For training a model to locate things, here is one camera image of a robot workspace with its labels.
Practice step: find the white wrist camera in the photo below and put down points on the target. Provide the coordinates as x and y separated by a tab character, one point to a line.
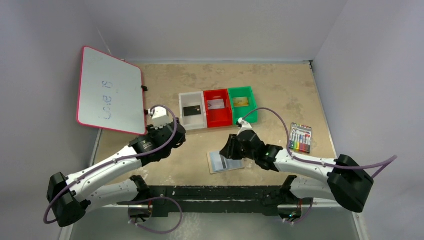
159	116
243	125

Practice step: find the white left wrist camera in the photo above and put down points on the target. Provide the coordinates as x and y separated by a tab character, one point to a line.
159	116

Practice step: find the white striped credit card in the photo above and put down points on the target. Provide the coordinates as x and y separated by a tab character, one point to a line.
216	104

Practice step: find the red plastic bin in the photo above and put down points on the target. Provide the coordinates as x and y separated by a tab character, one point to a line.
218	117

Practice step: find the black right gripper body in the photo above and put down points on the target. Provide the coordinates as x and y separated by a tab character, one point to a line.
236	147

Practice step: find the black credit card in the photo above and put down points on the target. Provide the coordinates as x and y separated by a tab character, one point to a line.
192	110

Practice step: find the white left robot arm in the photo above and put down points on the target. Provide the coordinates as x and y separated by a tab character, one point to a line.
72	197

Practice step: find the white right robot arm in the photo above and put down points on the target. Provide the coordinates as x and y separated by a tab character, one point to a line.
338	180

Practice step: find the green plastic bin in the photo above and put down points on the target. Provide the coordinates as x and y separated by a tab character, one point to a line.
240	92

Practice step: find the white plastic bin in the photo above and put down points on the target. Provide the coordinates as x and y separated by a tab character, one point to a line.
190	99

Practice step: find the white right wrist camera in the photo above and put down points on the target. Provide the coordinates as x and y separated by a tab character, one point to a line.
243	125

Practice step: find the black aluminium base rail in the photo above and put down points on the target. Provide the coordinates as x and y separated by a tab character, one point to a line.
166	199

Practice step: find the pack of coloured markers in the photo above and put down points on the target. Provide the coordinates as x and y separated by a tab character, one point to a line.
300	138

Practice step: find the beige leather card holder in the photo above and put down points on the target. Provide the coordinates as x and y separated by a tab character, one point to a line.
231	164

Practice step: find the pink framed whiteboard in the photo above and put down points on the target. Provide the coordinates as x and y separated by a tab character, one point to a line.
110	93

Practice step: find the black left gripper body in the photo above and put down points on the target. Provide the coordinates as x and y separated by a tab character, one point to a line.
177	133

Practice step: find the gold credit card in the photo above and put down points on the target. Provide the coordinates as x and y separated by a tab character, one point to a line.
240	102

